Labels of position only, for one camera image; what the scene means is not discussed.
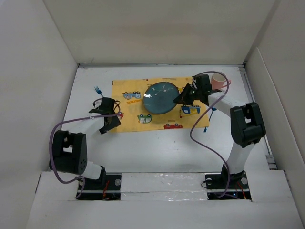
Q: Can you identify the pink ceramic mug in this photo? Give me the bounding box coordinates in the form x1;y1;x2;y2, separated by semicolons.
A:
210;72;231;90

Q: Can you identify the yellow car-print cloth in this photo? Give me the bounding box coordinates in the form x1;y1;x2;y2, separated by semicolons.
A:
111;77;206;132

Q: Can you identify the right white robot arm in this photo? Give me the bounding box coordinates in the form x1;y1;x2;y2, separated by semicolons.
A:
173;72;266;188

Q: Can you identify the blue metal fork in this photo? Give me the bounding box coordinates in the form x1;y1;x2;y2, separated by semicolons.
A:
94;86;103;96

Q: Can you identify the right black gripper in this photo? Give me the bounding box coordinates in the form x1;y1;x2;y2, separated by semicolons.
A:
173;83;202;105

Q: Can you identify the blue metal spoon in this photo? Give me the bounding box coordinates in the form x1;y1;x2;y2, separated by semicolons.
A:
203;107;217;134

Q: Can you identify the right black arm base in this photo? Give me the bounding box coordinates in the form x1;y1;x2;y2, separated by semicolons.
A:
201;165;252;200

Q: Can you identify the teal ceramic plate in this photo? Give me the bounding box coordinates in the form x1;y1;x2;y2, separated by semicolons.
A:
143;82;180;115

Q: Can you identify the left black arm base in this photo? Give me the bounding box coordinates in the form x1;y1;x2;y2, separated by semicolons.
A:
76;173;122;201

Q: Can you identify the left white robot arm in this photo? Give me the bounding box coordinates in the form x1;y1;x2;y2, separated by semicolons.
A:
49;97;122;189

